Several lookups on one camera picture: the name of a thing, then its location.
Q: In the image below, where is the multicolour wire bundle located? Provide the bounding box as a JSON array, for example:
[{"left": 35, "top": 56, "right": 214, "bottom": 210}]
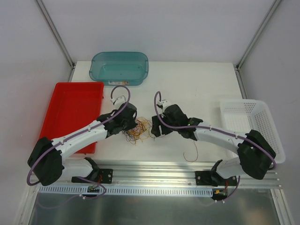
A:
[{"left": 121, "top": 116, "right": 153, "bottom": 146}]

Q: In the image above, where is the brown wire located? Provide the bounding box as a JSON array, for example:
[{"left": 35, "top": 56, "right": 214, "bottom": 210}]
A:
[{"left": 183, "top": 139, "right": 199, "bottom": 164}]

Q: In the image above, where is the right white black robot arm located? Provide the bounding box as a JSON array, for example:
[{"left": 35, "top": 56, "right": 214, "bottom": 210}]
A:
[{"left": 151, "top": 102, "right": 276, "bottom": 187}]

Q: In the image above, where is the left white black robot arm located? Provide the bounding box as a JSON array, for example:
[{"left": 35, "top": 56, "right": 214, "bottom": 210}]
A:
[{"left": 26, "top": 103, "right": 137, "bottom": 186}]

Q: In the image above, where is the teal plastic tub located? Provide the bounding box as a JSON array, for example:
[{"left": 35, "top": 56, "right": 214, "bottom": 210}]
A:
[{"left": 89, "top": 52, "right": 149, "bottom": 86}]

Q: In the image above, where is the red plastic tray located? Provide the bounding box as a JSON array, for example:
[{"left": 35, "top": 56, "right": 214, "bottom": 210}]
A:
[{"left": 39, "top": 82, "right": 104, "bottom": 140}]

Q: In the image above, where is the white perforated plastic basket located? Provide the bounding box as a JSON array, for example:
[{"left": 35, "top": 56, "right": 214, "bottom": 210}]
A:
[{"left": 220, "top": 99, "right": 285, "bottom": 164}]

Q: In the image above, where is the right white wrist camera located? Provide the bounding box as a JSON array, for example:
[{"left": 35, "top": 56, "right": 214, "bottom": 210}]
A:
[{"left": 157, "top": 99, "right": 170, "bottom": 110}]

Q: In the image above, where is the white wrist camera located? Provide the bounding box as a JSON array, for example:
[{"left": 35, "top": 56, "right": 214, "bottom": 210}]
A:
[
  {"left": 111, "top": 95, "right": 127, "bottom": 108},
  {"left": 157, "top": 99, "right": 170, "bottom": 110}
]

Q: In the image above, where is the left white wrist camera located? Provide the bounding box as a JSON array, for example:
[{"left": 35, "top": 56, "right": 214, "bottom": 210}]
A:
[{"left": 111, "top": 95, "right": 127, "bottom": 108}]

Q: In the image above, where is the aluminium mounting rail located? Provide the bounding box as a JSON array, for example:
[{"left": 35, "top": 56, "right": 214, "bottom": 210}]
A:
[{"left": 28, "top": 160, "right": 282, "bottom": 188}]

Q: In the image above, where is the white slotted cable duct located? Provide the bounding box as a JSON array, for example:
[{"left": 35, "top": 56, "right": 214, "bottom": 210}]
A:
[{"left": 39, "top": 185, "right": 213, "bottom": 198}]

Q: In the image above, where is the left aluminium frame post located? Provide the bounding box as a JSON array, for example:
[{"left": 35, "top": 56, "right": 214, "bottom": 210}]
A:
[{"left": 34, "top": 0, "right": 75, "bottom": 69}]

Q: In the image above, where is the aluminium frame post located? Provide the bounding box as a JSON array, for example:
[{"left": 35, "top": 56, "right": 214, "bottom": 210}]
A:
[
  {"left": 34, "top": 0, "right": 75, "bottom": 69},
  {"left": 235, "top": 0, "right": 283, "bottom": 71}
]

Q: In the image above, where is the right aluminium frame post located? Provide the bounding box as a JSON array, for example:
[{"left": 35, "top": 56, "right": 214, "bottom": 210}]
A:
[{"left": 235, "top": 0, "right": 283, "bottom": 71}]

